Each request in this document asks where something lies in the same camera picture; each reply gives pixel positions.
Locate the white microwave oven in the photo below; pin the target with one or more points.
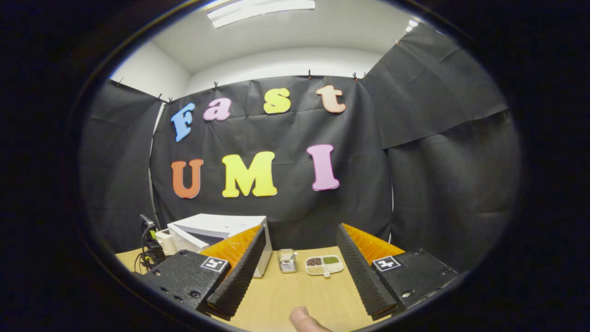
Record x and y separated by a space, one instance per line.
216 223

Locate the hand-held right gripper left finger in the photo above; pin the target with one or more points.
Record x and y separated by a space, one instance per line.
237 276

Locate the small ceiling light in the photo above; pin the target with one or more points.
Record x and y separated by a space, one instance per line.
411 25

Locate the row of black cloth clips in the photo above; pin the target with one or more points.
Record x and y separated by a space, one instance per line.
215 85

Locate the long ceiling light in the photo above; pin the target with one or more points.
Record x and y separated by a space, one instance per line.
258 10

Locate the white toaster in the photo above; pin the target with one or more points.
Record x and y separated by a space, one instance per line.
168 240

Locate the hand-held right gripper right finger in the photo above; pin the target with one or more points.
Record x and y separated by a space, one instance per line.
362 276

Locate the white divided grain dish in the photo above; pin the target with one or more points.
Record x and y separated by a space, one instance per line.
324 266

